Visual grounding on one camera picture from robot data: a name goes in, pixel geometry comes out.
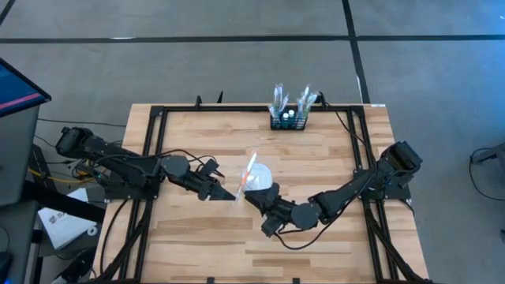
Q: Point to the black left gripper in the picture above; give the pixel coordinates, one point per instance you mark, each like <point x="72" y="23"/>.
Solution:
<point x="207" y="179"/>

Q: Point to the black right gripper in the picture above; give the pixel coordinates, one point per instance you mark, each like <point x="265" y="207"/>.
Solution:
<point x="278" y="215"/>

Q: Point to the Lysol disinfecting wipes canister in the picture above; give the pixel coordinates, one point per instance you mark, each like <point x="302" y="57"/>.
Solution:
<point x="258" y="177"/>

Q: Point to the white orange toothbrush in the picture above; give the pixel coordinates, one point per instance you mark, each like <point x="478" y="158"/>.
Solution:
<point x="248" y="173"/>

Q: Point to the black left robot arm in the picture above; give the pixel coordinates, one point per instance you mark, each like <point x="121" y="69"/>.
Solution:
<point x="126" y="163"/>

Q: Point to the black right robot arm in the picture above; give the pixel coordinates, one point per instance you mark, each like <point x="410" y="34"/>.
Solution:
<point x="355" y="189"/>

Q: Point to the black mesh organizer caddy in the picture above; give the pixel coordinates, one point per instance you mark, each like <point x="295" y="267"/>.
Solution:
<point x="289" y="123"/>

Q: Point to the white tape roll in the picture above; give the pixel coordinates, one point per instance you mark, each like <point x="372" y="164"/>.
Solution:
<point x="88" y="231"/>

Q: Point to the black floor beam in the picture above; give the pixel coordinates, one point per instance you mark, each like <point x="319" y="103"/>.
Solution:
<point x="63" y="203"/>

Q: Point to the black bulky object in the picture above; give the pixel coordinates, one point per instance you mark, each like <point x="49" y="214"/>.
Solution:
<point x="79" y="266"/>

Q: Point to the white paper booklet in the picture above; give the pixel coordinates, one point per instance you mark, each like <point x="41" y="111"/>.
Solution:
<point x="63" y="225"/>

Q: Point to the grey cabinet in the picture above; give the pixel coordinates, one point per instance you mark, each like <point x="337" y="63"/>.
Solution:
<point x="17" y="158"/>

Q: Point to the computer monitor blue screen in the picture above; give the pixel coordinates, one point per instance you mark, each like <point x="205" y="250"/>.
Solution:
<point x="16" y="90"/>

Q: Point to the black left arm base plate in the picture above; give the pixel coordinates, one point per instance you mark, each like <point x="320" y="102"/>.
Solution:
<point x="130" y="192"/>

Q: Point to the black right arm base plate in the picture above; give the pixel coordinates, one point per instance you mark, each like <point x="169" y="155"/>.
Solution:
<point x="394" y="191"/>

